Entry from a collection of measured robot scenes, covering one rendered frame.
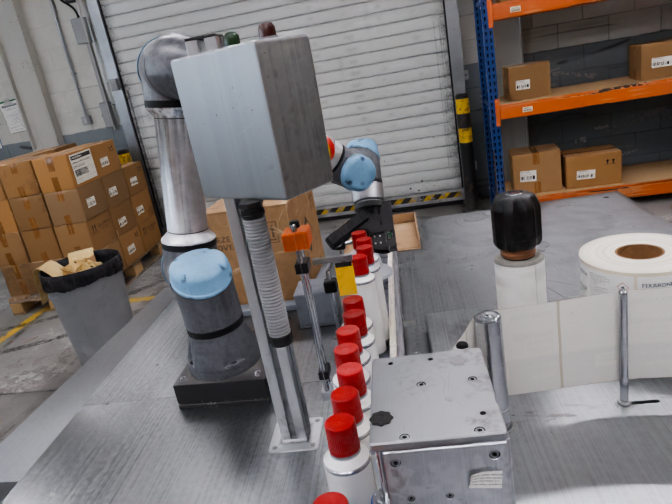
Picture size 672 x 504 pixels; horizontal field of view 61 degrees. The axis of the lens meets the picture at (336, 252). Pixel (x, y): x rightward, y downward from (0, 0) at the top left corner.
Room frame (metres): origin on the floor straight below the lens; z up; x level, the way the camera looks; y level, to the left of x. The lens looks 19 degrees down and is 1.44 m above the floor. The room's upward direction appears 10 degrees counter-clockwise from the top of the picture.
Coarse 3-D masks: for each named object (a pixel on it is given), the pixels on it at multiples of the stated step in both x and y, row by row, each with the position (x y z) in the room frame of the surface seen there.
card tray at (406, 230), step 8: (400, 216) 2.00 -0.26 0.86; (408, 216) 1.99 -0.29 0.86; (400, 224) 1.98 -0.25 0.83; (408, 224) 1.96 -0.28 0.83; (416, 224) 1.83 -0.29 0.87; (400, 232) 1.89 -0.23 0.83; (408, 232) 1.87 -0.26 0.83; (416, 232) 1.85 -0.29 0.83; (400, 240) 1.80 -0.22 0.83; (408, 240) 1.79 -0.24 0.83; (416, 240) 1.77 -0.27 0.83; (352, 248) 1.81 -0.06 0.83; (400, 248) 1.72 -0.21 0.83; (408, 248) 1.71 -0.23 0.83; (416, 248) 1.70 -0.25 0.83
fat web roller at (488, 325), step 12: (480, 312) 0.73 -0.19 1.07; (492, 312) 0.72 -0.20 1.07; (480, 324) 0.70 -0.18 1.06; (492, 324) 0.69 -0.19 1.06; (480, 336) 0.70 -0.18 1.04; (492, 336) 0.69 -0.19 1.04; (480, 348) 0.70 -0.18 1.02; (492, 348) 0.69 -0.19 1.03; (492, 360) 0.69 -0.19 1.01; (504, 360) 0.70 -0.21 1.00; (492, 372) 0.69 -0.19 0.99; (504, 372) 0.70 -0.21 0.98; (492, 384) 0.69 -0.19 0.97; (504, 384) 0.70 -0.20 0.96; (504, 396) 0.69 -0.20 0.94; (504, 408) 0.69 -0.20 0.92; (504, 420) 0.69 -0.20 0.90
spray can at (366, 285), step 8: (360, 256) 1.00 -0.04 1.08; (360, 264) 0.99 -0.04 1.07; (360, 272) 0.99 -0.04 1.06; (368, 272) 1.00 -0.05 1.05; (360, 280) 0.98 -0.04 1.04; (368, 280) 0.98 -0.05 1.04; (360, 288) 0.98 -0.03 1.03; (368, 288) 0.98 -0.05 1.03; (376, 288) 1.00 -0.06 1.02; (368, 296) 0.98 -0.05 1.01; (376, 296) 0.99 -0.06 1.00; (368, 304) 0.98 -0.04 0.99; (376, 304) 0.99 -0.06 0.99; (368, 312) 0.98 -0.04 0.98; (376, 312) 0.99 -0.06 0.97; (376, 320) 0.98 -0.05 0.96; (376, 328) 0.98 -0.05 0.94; (376, 336) 0.98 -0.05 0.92; (384, 336) 1.00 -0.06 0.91; (384, 344) 0.99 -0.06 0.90; (384, 352) 0.99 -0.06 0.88
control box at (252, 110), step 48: (240, 48) 0.70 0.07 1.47; (288, 48) 0.72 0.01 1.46; (192, 96) 0.78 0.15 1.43; (240, 96) 0.71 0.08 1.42; (288, 96) 0.71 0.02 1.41; (192, 144) 0.80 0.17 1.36; (240, 144) 0.73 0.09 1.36; (288, 144) 0.70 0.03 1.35; (240, 192) 0.74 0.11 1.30; (288, 192) 0.69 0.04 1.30
